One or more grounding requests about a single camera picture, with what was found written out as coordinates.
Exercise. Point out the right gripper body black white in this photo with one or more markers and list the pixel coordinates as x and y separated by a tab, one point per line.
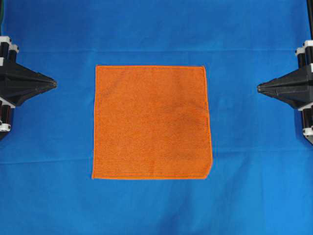
305	60

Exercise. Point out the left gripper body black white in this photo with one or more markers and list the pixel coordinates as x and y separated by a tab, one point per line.
8	53

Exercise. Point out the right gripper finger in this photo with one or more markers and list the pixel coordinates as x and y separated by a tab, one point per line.
301	76
293	97

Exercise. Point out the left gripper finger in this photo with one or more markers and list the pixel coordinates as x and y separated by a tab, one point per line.
16	71
18	95

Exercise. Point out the orange towel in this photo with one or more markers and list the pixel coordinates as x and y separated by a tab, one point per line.
151	122

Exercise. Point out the blue tablecloth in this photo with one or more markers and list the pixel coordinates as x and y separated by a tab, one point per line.
261	180

